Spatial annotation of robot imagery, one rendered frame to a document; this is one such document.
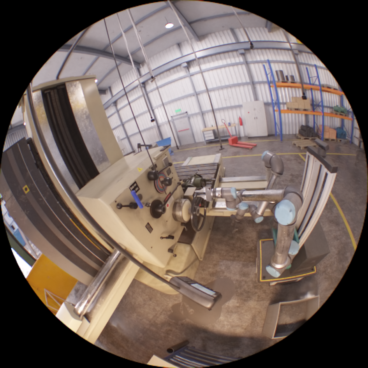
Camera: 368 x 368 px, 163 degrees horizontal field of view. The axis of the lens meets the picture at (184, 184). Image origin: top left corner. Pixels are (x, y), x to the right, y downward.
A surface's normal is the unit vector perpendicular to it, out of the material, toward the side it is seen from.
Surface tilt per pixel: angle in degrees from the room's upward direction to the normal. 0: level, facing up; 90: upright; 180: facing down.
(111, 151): 90
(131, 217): 90
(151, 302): 0
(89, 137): 90
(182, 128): 90
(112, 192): 45
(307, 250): 0
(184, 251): 0
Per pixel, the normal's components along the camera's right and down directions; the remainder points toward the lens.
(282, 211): -0.90, 0.34
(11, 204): 0.89, -0.04
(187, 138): -0.35, 0.57
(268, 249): -0.29, -0.82
